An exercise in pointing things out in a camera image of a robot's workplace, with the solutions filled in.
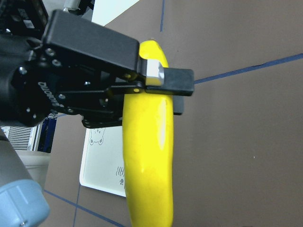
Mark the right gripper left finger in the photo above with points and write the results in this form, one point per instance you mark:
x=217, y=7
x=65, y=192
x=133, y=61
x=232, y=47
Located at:
x=91, y=58

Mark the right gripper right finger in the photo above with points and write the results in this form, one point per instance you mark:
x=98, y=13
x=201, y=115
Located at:
x=103, y=107

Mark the white rectangular tray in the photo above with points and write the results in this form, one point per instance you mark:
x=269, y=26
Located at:
x=102, y=165

